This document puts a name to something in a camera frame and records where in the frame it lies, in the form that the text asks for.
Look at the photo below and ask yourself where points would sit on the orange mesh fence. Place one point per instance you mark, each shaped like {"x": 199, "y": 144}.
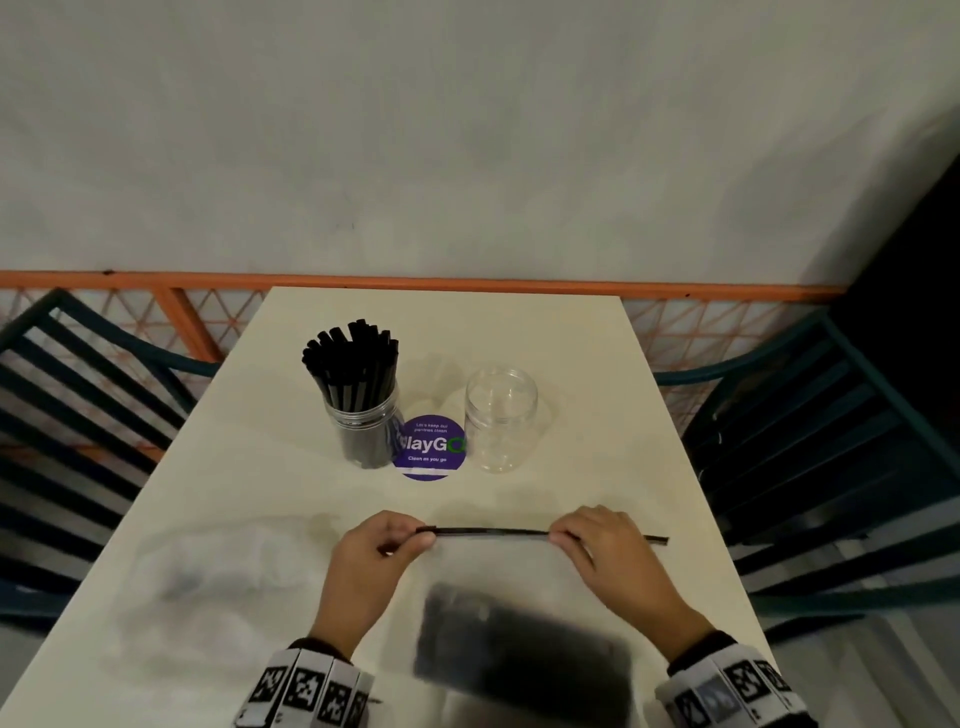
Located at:
{"x": 450, "y": 283}

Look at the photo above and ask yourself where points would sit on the person's left hand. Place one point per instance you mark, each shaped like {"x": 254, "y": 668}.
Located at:
{"x": 360, "y": 585}

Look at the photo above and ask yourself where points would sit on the black white marker wristband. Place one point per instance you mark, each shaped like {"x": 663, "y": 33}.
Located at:
{"x": 307, "y": 686}
{"x": 735, "y": 690}

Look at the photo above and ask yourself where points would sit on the black planter box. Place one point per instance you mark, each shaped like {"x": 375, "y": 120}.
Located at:
{"x": 915, "y": 315}

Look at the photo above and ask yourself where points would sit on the clear plastic jar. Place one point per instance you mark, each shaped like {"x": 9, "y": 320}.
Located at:
{"x": 367, "y": 439}
{"x": 501, "y": 427}

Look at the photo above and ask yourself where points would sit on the dark green slatted chair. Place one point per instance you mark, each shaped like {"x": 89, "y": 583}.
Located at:
{"x": 67, "y": 420}
{"x": 825, "y": 465}

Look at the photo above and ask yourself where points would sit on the round purple sticker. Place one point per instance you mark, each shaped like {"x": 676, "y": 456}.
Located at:
{"x": 427, "y": 450}

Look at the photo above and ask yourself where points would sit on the person's right hand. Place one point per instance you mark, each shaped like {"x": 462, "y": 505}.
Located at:
{"x": 630, "y": 577}

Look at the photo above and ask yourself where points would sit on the black straw bundle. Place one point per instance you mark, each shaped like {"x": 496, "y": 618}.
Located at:
{"x": 352, "y": 367}
{"x": 525, "y": 652}

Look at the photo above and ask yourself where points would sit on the clear plastic bag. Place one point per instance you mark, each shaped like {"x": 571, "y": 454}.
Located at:
{"x": 225, "y": 577}
{"x": 495, "y": 562}

